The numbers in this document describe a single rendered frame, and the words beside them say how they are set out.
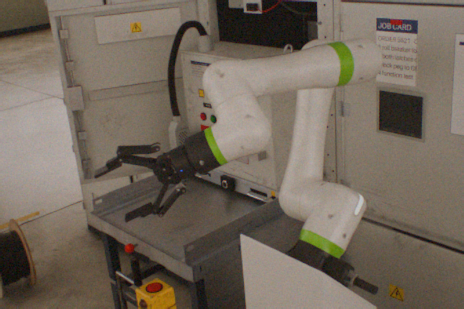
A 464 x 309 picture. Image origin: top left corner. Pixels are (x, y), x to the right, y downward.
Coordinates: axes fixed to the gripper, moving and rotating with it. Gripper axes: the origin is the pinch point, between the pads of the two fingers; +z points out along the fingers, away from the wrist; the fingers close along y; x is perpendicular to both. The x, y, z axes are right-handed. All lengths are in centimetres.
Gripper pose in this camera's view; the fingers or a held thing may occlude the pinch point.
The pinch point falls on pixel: (114, 194)
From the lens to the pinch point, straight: 144.7
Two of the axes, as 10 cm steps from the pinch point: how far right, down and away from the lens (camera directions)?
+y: -4.4, -7.8, -4.3
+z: -8.9, 4.3, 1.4
